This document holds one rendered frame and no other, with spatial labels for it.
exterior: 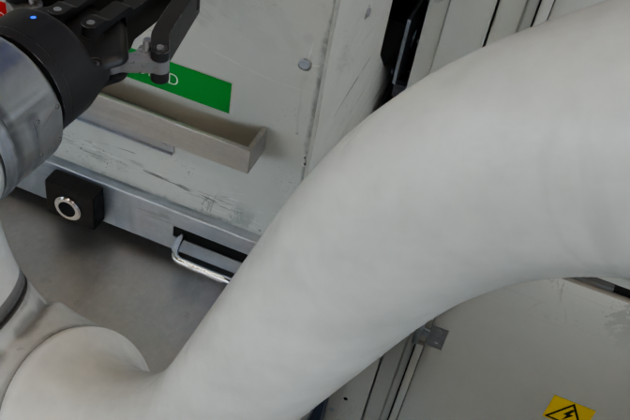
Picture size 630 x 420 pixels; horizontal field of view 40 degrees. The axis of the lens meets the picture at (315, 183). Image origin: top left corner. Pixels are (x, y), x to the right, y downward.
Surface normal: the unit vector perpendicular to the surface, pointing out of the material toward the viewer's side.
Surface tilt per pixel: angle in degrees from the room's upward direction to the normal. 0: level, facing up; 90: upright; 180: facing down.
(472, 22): 90
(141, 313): 0
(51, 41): 31
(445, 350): 90
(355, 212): 76
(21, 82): 40
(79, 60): 57
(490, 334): 90
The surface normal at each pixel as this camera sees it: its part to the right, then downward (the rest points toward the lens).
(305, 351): -0.30, 0.69
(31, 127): 0.90, 0.18
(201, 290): 0.14, -0.72
